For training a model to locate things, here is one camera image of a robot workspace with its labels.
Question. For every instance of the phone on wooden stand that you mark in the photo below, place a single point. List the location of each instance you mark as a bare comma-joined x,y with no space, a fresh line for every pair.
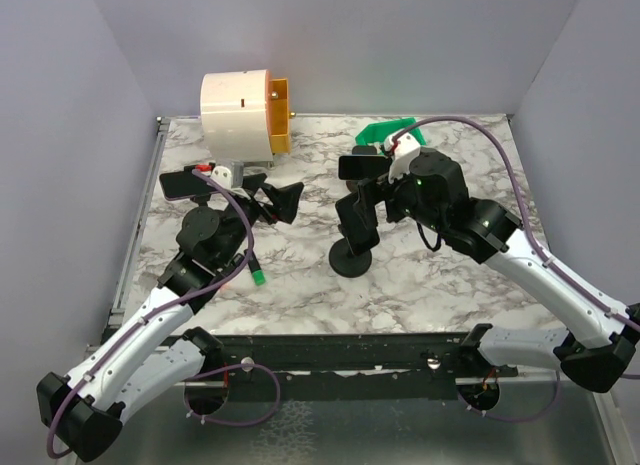
361,167

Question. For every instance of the green highlighter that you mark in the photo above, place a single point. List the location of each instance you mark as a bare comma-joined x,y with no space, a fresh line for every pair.
256,271

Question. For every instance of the phone on left stand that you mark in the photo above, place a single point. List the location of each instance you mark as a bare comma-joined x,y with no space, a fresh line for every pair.
182,185

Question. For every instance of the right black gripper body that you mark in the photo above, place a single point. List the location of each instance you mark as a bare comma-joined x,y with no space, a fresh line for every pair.
399,197

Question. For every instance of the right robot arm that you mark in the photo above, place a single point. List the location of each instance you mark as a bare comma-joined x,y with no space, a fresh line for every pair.
599,334

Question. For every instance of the orange drawer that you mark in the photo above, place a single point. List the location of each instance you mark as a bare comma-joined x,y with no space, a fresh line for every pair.
279,116

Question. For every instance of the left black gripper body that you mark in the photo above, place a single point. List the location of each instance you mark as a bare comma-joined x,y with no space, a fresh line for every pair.
247,206

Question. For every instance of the black phone stand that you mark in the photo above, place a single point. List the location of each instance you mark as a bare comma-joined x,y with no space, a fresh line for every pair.
351,255
202,189

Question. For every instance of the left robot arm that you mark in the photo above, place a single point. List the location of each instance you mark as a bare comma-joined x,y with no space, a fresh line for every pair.
86,408

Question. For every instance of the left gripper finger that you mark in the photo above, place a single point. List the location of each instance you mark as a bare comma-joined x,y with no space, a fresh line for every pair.
285,201
268,211

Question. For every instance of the green plastic bin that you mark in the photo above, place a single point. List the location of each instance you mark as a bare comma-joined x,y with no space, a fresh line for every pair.
375,133

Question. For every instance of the round wooden base stand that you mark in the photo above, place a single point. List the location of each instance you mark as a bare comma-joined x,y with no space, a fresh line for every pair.
354,186

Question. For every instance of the black phone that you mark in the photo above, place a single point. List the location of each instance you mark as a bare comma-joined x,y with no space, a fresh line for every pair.
360,237

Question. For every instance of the black mounting rail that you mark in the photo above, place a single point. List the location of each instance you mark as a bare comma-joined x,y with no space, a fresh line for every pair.
349,367

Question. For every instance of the white cylindrical drawer box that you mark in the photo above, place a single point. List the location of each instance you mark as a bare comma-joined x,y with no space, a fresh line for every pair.
234,113

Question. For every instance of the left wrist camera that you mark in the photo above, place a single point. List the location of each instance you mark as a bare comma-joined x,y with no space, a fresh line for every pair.
225,175

